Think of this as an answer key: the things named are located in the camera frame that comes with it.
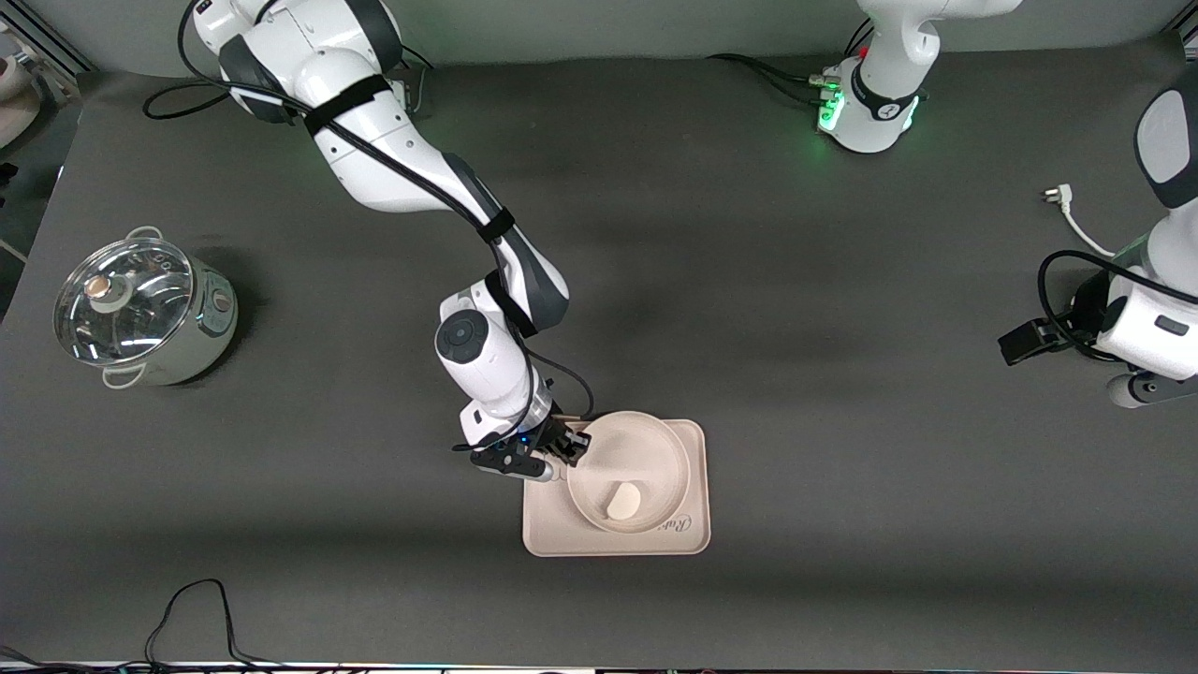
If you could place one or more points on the glass pot lid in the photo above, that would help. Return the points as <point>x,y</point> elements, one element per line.
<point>131,318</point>

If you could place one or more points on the beige tray with rabbit print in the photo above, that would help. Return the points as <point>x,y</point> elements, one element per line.
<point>543,534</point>

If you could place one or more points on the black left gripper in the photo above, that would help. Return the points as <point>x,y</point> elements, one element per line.
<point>1084,316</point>

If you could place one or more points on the beige round object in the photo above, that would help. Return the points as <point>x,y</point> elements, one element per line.
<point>19,94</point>

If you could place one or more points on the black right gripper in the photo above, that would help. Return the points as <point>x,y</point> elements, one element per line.
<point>556,433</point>

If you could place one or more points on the dark grey table mat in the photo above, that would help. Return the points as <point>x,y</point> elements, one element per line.
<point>842,421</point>

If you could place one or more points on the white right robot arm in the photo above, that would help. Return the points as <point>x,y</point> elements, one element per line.
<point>374,140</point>

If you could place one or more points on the aluminium frame rail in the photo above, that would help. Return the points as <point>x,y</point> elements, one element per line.
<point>56,47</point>

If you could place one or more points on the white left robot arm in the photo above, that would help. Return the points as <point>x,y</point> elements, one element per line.
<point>880,103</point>

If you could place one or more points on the white steamed bun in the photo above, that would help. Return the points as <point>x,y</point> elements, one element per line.
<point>623,503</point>

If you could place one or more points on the pale green electric pot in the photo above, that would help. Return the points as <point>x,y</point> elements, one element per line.
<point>201,328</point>

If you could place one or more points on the round beige plate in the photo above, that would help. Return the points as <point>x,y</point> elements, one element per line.
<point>636,449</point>

